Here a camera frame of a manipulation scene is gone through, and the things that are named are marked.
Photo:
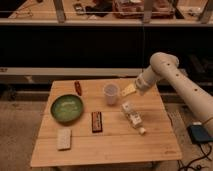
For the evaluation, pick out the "clear plastic cup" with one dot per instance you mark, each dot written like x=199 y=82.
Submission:
x=111 y=93

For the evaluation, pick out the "white sponge block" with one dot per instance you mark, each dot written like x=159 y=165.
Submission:
x=64 y=139

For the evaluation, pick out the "green ceramic bowl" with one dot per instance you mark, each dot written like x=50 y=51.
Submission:
x=67 y=108

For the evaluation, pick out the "small red snack packet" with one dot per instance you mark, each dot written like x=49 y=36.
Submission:
x=78 y=88

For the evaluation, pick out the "wooden table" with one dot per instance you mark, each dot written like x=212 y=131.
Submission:
x=118 y=142

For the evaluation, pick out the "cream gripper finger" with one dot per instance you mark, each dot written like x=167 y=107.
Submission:
x=128 y=90

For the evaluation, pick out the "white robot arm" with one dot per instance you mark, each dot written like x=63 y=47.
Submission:
x=165 y=66

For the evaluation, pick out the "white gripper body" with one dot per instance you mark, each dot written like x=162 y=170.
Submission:
x=141 y=85

